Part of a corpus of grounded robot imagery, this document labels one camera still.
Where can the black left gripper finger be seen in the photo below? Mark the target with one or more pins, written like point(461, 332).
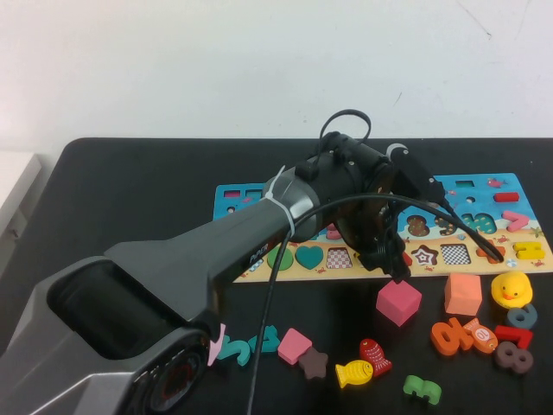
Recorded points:
point(372, 261)
point(399, 266)

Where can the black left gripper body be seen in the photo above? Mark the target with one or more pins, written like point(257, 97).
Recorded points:
point(363, 225)

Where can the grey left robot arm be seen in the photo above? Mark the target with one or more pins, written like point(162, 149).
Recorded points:
point(173, 259)

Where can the red triangle piece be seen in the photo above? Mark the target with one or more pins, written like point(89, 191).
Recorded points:
point(407, 258)

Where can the pink number five piece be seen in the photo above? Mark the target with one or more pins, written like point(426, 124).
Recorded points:
point(332, 232)

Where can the teal heart piece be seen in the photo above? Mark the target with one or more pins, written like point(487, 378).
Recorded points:
point(309, 257)

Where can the orange plus sign piece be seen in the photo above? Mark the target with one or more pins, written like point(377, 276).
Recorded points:
point(486, 250)

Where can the green circle piece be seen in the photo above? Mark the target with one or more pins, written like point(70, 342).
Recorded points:
point(283, 261)

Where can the colourful wooden puzzle board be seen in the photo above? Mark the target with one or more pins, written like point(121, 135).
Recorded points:
point(471, 186)

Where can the pink trapezoid piece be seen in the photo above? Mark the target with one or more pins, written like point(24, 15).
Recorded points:
point(294, 346)

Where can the green number three piece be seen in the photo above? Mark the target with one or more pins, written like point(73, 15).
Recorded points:
point(415, 382)

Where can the brown star piece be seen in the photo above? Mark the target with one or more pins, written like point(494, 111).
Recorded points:
point(314, 364)

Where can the grey-blue number nine piece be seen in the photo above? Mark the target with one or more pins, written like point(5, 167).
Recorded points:
point(512, 322)

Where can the red minus bar piece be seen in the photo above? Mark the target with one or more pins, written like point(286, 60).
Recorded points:
point(505, 198)

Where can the pink greater-than sign piece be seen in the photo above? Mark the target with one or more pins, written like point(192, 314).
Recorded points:
point(520, 221)

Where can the yellow equals sign piece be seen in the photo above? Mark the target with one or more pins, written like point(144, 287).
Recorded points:
point(528, 250)

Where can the teal number four piece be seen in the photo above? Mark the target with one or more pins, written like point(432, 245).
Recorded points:
point(268, 339)

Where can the red number seven piece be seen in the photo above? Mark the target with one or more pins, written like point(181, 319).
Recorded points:
point(514, 333)

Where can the brown number eight piece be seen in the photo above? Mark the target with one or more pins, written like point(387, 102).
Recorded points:
point(514, 355)

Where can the teal number two piece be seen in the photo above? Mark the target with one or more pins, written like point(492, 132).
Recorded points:
point(237, 350)

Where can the magenta cube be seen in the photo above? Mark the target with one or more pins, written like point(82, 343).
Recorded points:
point(397, 302)

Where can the salmon cube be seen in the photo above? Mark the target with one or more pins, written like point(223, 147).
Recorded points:
point(462, 294)

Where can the white zip tie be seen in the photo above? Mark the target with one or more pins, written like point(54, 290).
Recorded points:
point(276, 199)

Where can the red fish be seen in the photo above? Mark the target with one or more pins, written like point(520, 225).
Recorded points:
point(375, 356)

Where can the orange fish with ten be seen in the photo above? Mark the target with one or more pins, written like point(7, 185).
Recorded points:
point(481, 335)

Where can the yellow fish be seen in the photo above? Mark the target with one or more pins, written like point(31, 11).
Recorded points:
point(356, 372)

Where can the yellow rubber duck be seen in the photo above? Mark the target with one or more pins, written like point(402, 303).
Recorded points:
point(512, 289)

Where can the light pink cube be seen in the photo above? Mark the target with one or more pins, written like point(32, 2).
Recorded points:
point(217, 343)

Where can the white side table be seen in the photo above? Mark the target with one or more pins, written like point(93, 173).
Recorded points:
point(17, 186)

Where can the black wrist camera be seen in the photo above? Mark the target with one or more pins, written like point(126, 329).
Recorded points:
point(415, 173)

